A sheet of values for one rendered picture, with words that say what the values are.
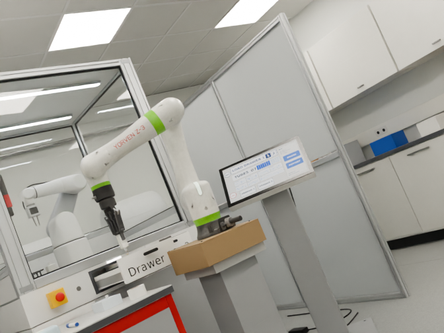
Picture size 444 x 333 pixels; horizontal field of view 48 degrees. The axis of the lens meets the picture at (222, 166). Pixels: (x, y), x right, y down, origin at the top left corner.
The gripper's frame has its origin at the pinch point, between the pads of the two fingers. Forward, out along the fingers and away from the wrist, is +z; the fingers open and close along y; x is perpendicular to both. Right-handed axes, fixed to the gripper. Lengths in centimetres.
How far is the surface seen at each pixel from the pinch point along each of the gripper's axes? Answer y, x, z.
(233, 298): 36, 19, 41
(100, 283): -18.1, -9.0, 14.2
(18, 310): -31, -43, 11
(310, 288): 1, 96, 63
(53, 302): -18.5, -32.2, 13.5
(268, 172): 6, 97, -6
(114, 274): -0.7, -9.0, 12.5
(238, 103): -73, 177, -73
